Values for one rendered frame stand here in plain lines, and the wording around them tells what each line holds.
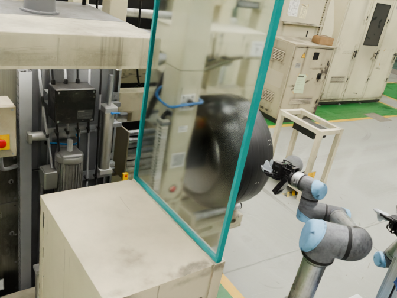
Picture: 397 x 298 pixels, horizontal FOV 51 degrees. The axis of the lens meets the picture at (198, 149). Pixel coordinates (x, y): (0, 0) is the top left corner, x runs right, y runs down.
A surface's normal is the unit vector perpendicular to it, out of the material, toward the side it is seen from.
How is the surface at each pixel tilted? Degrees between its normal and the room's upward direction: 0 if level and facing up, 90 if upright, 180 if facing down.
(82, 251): 0
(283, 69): 90
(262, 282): 0
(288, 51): 90
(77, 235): 0
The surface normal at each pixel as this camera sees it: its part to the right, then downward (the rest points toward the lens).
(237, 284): 0.17, -0.90
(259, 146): 0.58, -0.04
